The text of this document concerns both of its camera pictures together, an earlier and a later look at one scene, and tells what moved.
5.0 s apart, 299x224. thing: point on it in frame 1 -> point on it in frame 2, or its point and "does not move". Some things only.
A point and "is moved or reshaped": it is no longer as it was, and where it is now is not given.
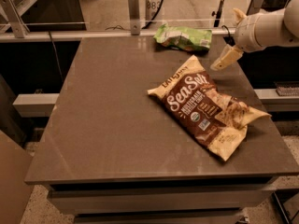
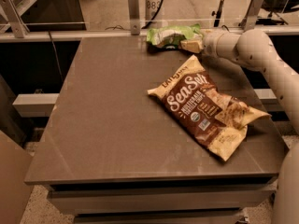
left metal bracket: [14, 17] does not move
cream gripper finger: [228, 57] -> [192, 45]
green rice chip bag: [189, 38] is moved or reshaped
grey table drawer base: [219, 201] does not move
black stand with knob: [218, 14] does not move
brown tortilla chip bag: [219, 119] does not move
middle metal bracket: [134, 13] does not move
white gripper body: [246, 32] -> [207, 43]
